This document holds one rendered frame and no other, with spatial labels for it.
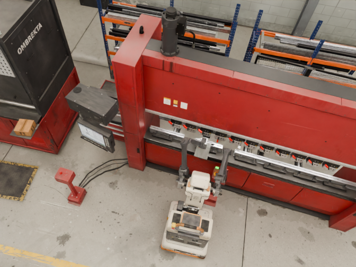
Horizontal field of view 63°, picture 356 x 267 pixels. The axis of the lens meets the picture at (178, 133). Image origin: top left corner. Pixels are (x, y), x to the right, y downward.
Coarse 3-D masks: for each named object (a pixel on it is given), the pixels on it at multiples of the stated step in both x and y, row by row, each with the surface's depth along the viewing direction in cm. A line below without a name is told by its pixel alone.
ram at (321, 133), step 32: (160, 96) 345; (192, 96) 329; (224, 96) 314; (256, 96) 300; (224, 128) 358; (256, 128) 341; (288, 128) 325; (320, 128) 310; (352, 128) 297; (352, 160) 336
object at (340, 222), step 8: (344, 168) 445; (336, 176) 463; (344, 176) 438; (352, 176) 415; (352, 208) 392; (336, 216) 428; (344, 216) 407; (352, 216) 396; (328, 224) 445; (336, 224) 428; (344, 224) 421; (352, 224) 414
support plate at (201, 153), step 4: (200, 140) 398; (208, 144) 396; (196, 148) 391; (200, 148) 391; (208, 148) 392; (196, 152) 388; (200, 152) 388; (204, 152) 388; (208, 152) 389; (196, 156) 384; (200, 156) 384; (204, 156) 385
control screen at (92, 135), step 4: (80, 124) 334; (80, 128) 342; (84, 128) 336; (88, 128) 330; (84, 132) 346; (88, 132) 339; (92, 132) 334; (96, 132) 328; (88, 136) 348; (92, 136) 342; (96, 136) 336; (100, 136) 331; (96, 140) 346; (100, 140) 340; (104, 144) 342
